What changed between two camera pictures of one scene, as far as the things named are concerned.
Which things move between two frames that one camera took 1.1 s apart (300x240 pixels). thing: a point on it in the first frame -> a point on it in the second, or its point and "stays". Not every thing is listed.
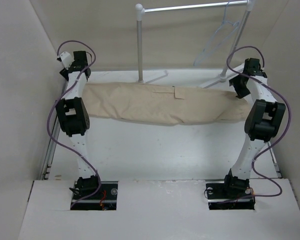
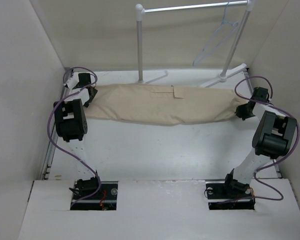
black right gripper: [235, 82] -> [240, 110]
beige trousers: [168, 103] stays
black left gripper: [64, 72] -> [94, 93]
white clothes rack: [140, 11] stays
